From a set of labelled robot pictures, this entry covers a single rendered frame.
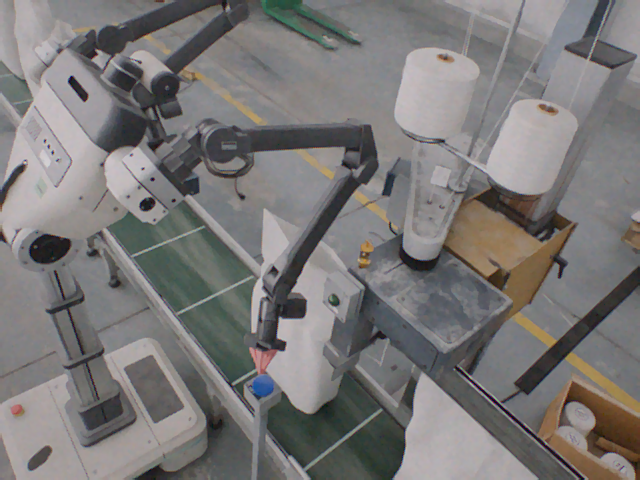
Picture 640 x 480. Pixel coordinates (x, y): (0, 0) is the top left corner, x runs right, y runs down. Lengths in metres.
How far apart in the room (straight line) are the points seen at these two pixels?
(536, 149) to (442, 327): 0.39
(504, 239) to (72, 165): 1.01
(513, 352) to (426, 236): 1.88
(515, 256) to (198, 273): 1.53
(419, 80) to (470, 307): 0.50
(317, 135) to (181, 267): 1.38
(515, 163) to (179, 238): 1.84
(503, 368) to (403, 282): 1.78
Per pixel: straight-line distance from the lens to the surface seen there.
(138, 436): 2.12
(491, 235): 1.33
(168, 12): 1.65
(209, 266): 2.45
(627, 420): 2.74
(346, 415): 2.02
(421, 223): 1.15
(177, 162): 1.09
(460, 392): 1.33
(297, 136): 1.19
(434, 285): 1.14
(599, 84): 1.24
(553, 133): 1.08
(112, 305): 2.86
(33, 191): 1.35
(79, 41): 1.61
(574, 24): 5.96
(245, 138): 1.11
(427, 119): 1.20
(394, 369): 2.64
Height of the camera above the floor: 2.12
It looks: 42 degrees down
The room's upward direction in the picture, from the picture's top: 8 degrees clockwise
